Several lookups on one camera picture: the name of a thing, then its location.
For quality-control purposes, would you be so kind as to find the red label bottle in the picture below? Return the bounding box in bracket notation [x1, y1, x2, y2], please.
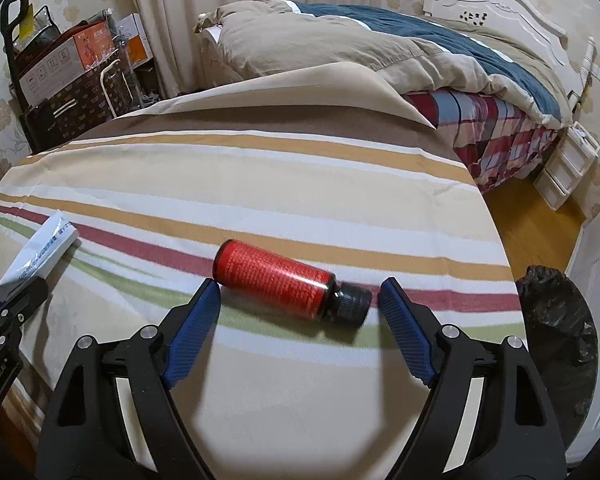
[212, 240, 373, 326]

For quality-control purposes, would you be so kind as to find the small orange white box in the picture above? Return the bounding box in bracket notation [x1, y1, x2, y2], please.
[117, 13, 154, 68]

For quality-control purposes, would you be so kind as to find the black hand trolley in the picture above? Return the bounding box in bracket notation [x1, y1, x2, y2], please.
[0, 0, 37, 111]

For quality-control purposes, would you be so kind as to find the white plastic drawer unit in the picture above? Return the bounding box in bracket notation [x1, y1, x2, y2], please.
[533, 122, 600, 211]

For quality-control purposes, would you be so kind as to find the white orange cardboard box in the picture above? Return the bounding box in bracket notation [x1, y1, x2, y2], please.
[19, 21, 114, 107]

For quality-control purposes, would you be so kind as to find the white wooden headboard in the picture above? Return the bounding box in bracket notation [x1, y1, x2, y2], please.
[424, 0, 597, 106]

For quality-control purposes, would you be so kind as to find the striped bed sheet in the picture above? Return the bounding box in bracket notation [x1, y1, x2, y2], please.
[0, 58, 531, 480]

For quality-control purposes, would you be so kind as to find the black trash bag bin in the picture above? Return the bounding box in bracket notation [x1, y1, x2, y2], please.
[516, 266, 598, 446]

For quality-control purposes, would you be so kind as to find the brown patterned storage box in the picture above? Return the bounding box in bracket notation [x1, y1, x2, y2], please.
[20, 55, 134, 154]

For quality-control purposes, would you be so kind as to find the plaid bed sheet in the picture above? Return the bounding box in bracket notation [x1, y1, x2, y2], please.
[404, 88, 559, 193]

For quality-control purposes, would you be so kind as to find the beige and blue duvet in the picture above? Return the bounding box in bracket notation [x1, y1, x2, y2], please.
[195, 0, 572, 129]

